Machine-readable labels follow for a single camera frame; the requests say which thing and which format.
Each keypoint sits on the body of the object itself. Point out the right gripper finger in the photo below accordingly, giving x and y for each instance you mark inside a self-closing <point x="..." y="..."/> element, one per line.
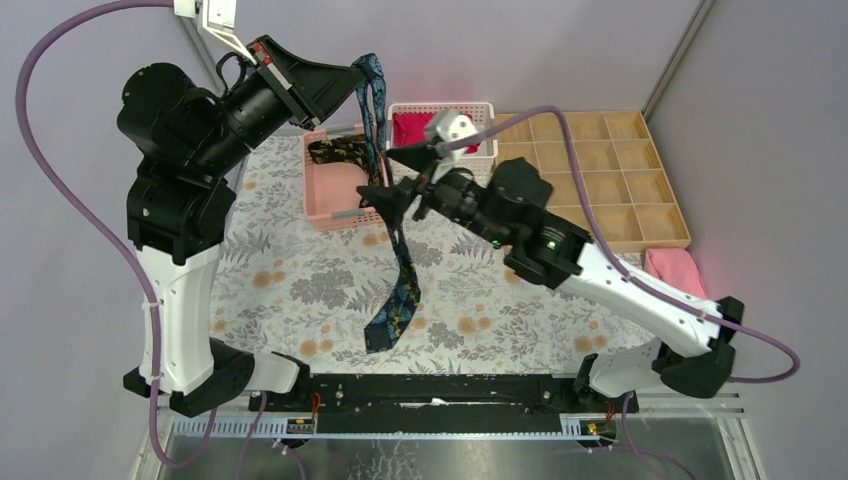
<point x="419" y="157"/>
<point x="391" y="202"/>

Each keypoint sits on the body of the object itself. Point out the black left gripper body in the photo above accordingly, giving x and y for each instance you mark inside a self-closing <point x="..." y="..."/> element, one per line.
<point x="287" y="84"/>

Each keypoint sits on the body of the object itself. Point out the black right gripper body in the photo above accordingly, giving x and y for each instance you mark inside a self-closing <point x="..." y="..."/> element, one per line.
<point x="458" y="198"/>

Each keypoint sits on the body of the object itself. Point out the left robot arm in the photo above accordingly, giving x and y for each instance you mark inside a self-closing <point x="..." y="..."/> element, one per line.
<point x="178" y="206"/>

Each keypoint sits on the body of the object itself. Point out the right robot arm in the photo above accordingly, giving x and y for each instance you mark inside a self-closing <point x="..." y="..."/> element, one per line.
<point x="689" y="354"/>

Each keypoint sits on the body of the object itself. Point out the red folded cloth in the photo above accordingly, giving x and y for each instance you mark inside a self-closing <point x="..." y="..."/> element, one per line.
<point x="409" y="127"/>

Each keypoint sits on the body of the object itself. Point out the pink plastic basket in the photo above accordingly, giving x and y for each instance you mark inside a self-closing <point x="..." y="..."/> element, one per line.
<point x="330" y="199"/>

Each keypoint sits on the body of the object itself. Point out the white plastic basket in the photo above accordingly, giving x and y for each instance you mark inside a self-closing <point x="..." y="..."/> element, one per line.
<point x="480" y="159"/>

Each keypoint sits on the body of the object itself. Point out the black gold necktie in basket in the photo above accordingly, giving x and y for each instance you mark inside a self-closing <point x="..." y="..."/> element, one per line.
<point x="356" y="149"/>

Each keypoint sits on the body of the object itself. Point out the wooden compartment tray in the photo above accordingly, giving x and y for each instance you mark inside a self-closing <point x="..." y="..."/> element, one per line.
<point x="629" y="193"/>

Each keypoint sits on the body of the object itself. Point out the floral table mat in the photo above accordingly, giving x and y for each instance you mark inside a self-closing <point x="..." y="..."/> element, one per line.
<point x="283" y="286"/>

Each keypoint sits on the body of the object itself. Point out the pink folded cloth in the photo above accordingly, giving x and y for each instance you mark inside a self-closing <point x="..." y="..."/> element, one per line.
<point x="676" y="267"/>

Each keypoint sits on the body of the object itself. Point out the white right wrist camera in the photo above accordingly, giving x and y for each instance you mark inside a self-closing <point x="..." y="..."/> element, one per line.
<point x="445" y="127"/>

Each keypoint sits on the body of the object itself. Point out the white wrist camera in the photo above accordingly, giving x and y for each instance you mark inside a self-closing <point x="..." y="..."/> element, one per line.
<point x="217" y="18"/>
<point x="445" y="127"/>

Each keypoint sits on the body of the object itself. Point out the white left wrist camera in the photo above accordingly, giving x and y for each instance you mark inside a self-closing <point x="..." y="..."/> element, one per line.
<point x="217" y="18"/>

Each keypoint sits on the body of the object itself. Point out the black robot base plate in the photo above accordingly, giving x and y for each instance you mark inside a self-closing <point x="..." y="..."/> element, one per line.
<point x="441" y="404"/>

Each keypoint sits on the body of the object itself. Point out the white slotted cable duct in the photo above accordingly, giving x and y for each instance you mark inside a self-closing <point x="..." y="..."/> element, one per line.
<point x="238" y="427"/>

